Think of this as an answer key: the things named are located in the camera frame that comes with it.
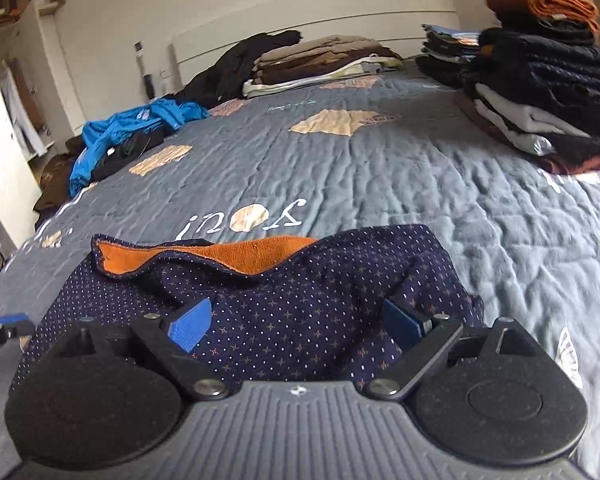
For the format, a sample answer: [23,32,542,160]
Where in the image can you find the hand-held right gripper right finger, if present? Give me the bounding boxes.
[367,299,538,402]

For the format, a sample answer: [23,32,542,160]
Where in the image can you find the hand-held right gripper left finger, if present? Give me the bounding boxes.
[45,297,229,402]

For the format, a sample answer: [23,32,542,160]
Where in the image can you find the black hairbrush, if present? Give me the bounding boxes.
[142,55,156,101]

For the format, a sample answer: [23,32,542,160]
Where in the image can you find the brown garment heap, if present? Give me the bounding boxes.
[32,135,88,213]

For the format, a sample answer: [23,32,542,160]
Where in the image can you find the stack of brown folded clothes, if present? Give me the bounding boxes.
[242,35,405,100]

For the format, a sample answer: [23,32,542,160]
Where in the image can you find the blue jacket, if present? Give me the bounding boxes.
[69,99,211,198]

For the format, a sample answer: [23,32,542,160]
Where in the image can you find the brown hanging garment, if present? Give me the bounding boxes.
[7,57,46,131]

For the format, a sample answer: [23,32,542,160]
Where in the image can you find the grey quilted bedspread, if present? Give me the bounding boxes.
[0,67,600,480]

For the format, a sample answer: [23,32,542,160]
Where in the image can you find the black crumpled garment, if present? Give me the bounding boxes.
[91,132,166,181]

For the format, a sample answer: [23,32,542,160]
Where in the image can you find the white hanging shirt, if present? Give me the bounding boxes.
[0,60,48,158]

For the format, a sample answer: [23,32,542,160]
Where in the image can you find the white wardrobe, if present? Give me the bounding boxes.
[0,2,88,271]

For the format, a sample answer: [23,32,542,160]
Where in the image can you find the stack of dark folded clothes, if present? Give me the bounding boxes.
[455,0,600,176]

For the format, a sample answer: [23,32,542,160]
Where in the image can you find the black coat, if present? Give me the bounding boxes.
[172,30,303,108]

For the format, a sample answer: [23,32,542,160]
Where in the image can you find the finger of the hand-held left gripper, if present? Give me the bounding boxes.
[0,313,36,344]

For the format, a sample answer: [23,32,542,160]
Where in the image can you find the navy dotted sweater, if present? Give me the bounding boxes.
[10,224,486,396]

